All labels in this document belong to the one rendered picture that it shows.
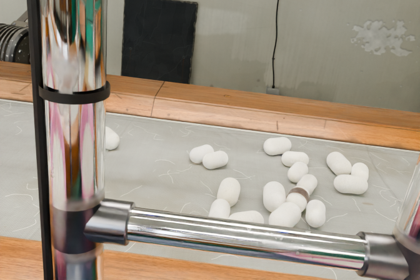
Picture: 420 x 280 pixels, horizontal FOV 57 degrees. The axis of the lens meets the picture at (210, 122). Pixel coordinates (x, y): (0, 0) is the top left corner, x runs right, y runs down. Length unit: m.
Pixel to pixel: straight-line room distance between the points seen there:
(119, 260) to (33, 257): 0.05
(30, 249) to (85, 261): 0.11
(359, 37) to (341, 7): 0.21
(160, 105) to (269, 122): 0.16
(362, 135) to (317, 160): 0.11
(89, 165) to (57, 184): 0.02
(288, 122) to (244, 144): 0.09
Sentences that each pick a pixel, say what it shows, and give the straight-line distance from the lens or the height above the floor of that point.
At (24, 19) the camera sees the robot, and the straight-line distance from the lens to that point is 0.94.
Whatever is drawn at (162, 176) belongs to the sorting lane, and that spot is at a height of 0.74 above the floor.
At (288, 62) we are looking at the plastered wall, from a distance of 2.49.
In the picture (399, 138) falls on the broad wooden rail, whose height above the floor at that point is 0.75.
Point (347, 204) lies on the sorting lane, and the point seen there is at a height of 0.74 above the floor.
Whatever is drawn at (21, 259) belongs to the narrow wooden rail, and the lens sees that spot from 0.29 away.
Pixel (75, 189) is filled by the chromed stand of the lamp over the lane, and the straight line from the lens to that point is 0.17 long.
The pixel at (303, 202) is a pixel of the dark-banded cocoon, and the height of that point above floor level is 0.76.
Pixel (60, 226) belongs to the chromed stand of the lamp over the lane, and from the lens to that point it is 0.18.
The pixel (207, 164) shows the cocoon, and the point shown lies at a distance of 0.43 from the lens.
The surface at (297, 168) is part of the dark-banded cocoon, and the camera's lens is 0.43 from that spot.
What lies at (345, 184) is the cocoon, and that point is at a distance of 0.44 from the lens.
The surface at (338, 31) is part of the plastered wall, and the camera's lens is 2.51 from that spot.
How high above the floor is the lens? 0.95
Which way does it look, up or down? 22 degrees down
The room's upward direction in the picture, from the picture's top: 7 degrees clockwise
